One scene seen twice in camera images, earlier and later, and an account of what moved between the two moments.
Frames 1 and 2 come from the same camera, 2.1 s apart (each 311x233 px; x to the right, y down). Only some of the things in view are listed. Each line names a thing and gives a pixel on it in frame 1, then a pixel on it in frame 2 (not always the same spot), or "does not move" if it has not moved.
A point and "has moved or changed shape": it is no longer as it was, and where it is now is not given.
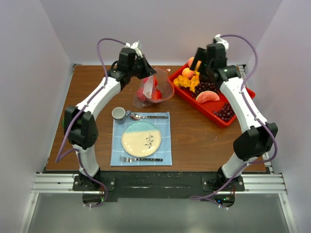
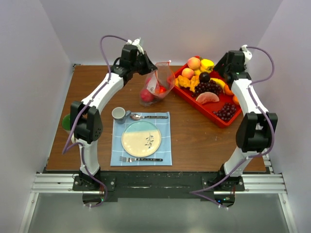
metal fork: [126, 159] does not move
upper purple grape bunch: [205, 86] does not move
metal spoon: [136, 117] does not move
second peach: [187, 73] does not move
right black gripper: [200, 55] to [221, 62]
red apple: [156, 94] to [162, 89]
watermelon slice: [207, 95] does not move
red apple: [140, 94] to [146, 95]
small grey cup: [119, 114] does not move
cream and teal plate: [141, 139] does not move
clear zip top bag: [154, 89] has moved or changed shape
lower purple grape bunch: [225, 113] does not move
